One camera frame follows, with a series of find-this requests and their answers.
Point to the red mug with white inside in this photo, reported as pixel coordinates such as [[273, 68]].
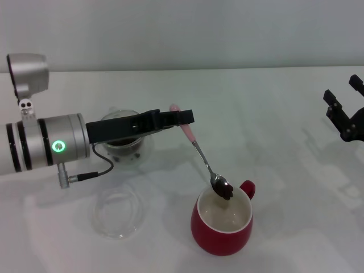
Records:
[[216, 241]]

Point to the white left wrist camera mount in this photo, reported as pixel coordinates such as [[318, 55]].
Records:
[[26, 109]]

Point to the clear glass saucer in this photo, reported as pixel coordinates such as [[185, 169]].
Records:
[[113, 235]]

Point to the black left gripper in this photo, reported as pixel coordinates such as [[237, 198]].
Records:
[[119, 129]]

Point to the coffee bean pile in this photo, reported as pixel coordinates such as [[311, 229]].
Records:
[[122, 141]]

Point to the scooped coffee beans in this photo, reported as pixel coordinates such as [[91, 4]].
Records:
[[224, 193]]

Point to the double-walled clear glass cup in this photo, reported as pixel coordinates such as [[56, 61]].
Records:
[[143, 153]]

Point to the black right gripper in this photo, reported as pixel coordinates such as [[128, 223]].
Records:
[[357, 128]]

